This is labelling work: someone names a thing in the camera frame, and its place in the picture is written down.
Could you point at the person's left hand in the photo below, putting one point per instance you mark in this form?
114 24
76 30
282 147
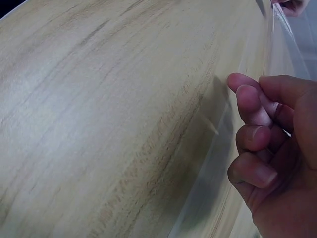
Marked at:
293 7

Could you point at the person's right hand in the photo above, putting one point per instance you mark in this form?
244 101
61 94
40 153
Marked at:
292 153

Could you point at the person's left fingers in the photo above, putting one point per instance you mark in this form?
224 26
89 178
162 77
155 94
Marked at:
293 7

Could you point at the person's right thumb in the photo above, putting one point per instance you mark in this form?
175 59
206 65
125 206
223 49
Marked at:
284 90

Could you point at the transparent plastic bag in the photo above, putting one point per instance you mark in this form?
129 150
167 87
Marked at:
280 49

